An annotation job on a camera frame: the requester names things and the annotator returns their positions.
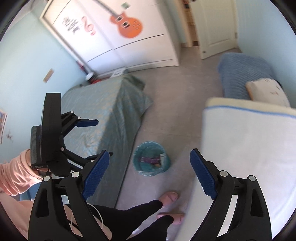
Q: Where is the pink sleeve left forearm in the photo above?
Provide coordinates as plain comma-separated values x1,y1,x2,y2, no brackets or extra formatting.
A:
0,149,43,196

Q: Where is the teal woven trash basket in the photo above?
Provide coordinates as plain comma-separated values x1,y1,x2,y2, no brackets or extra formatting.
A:
132,141,171,177

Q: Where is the left hand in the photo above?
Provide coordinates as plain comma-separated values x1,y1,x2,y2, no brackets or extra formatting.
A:
28,149,50,173

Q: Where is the green quilted bed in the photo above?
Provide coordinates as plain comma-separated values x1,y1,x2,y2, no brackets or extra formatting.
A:
61,74,152,207

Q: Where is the purple wrapper in basket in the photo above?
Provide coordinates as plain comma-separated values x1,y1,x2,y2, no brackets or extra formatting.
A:
140,157,161,165

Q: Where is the black trouser leg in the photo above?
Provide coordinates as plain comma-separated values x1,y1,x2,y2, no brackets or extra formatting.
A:
90,200,174,240

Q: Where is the pink slipper right foot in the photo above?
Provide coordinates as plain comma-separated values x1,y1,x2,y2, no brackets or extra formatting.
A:
157,212,185,226

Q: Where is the pink slipper foot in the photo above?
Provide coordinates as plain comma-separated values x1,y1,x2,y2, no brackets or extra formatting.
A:
157,212,185,226
159,191,179,207

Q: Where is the pink slipper left foot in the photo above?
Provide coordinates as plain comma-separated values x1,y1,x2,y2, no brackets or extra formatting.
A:
159,191,179,207

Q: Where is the white mattress with blue piping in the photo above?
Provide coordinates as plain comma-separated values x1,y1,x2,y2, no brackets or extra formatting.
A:
182,97,296,240

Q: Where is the white wardrobe with guitar sticker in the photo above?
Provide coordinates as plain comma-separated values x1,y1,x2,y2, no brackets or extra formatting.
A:
40,1,181,76

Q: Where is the cream pillow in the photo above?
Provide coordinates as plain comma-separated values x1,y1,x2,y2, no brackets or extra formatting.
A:
245,78,290,108

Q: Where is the blue quilted bed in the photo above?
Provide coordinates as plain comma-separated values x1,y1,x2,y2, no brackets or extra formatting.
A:
217,53,274,100

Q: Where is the white room door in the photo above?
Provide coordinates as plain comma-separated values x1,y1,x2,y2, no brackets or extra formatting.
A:
190,0,237,59

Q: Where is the white earphone cable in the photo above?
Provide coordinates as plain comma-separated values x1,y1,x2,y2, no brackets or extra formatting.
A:
69,203,106,235

